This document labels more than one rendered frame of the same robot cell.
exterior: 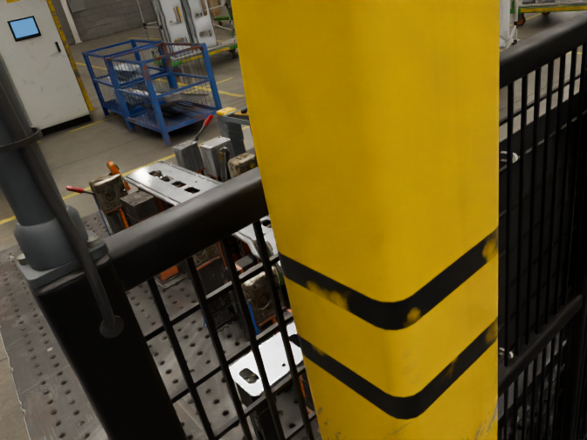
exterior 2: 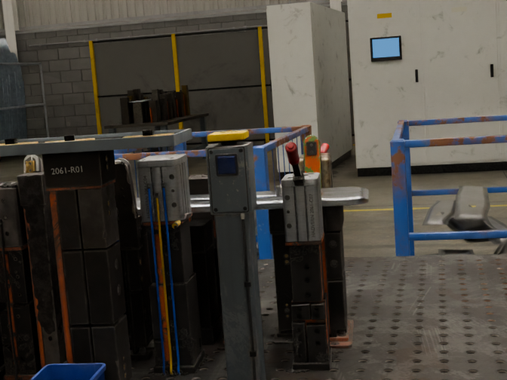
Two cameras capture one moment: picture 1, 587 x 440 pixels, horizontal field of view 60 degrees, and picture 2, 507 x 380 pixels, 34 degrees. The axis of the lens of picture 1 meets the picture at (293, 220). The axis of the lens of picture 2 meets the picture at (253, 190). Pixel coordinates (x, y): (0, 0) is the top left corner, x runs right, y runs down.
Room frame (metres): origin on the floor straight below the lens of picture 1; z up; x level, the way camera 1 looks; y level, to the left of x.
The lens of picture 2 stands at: (2.99, -0.81, 1.25)
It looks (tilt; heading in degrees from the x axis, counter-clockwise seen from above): 8 degrees down; 133
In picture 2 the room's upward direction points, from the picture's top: 4 degrees counter-clockwise
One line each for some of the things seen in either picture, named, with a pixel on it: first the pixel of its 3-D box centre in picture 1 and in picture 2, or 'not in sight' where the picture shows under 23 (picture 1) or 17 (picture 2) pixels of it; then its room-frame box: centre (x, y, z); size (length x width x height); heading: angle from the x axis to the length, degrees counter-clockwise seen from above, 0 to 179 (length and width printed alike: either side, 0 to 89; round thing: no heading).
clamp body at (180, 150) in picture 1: (196, 183); (307, 271); (2.01, 0.37, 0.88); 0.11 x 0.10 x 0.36; 124
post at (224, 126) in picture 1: (239, 164); (238, 274); (2.03, 0.17, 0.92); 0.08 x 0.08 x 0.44; 34
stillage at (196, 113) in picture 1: (164, 90); not in sight; (6.32, 1.21, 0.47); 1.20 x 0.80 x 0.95; 32
